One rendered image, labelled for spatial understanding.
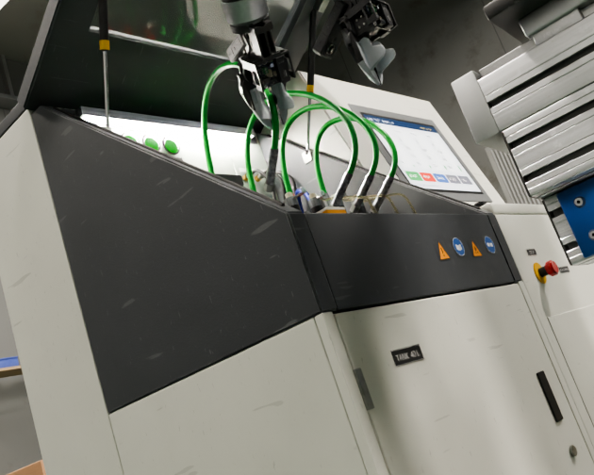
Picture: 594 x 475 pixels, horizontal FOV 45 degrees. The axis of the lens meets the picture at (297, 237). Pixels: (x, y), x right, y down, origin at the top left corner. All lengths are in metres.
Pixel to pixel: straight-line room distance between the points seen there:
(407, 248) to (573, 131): 0.48
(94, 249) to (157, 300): 0.21
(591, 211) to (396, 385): 0.40
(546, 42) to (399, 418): 0.56
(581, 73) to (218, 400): 0.74
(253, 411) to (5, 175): 0.87
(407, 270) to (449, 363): 0.17
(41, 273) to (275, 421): 0.70
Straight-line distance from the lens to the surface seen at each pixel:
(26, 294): 1.69
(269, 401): 1.14
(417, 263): 1.30
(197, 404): 1.26
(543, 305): 1.69
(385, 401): 1.09
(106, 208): 1.43
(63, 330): 1.57
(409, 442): 1.11
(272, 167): 1.42
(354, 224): 1.20
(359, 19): 1.45
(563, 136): 0.91
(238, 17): 1.29
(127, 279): 1.38
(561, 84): 0.92
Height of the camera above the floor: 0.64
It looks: 14 degrees up
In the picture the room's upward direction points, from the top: 19 degrees counter-clockwise
